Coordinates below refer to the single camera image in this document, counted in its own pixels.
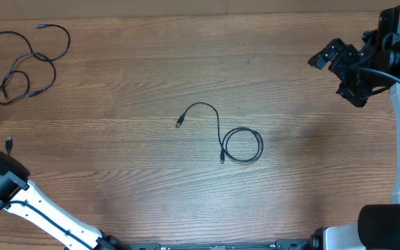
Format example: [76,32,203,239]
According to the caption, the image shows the thin black cable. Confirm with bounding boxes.
[0,23,72,99]

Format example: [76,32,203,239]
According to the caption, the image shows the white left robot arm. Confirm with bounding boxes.
[0,151,126,249]

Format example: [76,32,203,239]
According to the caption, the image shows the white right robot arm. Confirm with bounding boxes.
[295,6,400,249]

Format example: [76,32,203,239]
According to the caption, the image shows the black usb cable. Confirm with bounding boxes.
[174,101,265,165]

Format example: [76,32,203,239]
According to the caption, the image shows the black cable with silver plugs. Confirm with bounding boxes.
[0,70,31,156]

